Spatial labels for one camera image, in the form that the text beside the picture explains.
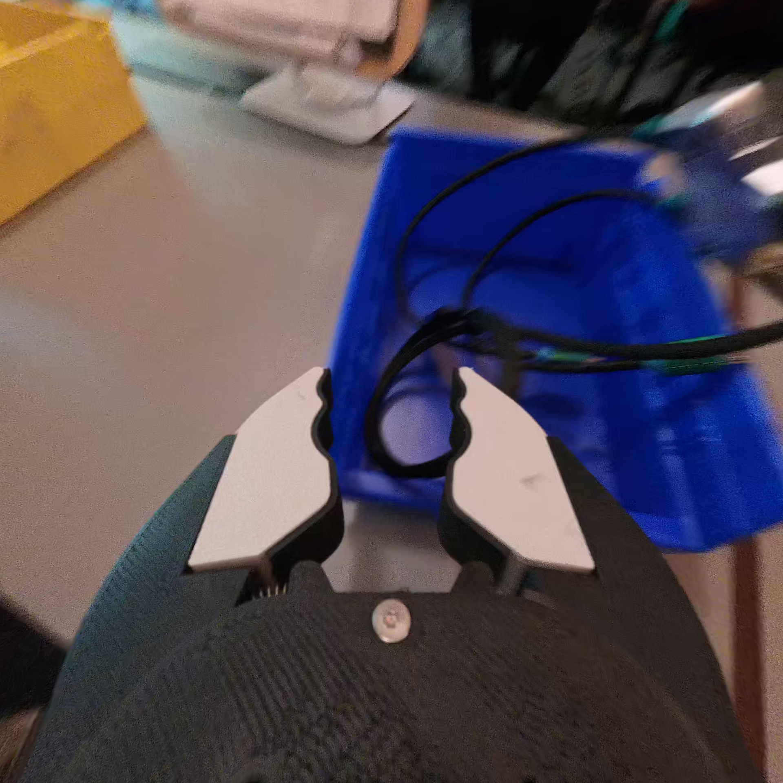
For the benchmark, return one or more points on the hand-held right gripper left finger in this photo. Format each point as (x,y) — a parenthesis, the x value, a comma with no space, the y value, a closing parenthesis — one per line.
(269,483)

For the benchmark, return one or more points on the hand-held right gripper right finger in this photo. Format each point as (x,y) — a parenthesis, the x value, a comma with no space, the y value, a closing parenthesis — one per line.
(520,489)

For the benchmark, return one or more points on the yellow plastic bin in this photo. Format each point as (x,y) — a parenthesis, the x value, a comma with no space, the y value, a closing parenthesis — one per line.
(55,110)

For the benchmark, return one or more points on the blue plastic bin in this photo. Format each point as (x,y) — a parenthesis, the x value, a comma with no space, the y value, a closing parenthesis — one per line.
(642,440)

